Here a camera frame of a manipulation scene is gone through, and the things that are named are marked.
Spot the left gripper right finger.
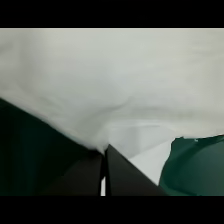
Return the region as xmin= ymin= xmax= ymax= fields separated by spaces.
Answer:
xmin=104 ymin=143 xmax=168 ymax=197

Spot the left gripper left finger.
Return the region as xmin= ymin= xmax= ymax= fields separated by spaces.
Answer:
xmin=42 ymin=150 xmax=104 ymax=197

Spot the white shirt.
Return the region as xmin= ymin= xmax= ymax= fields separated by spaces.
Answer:
xmin=0 ymin=27 xmax=224 ymax=197

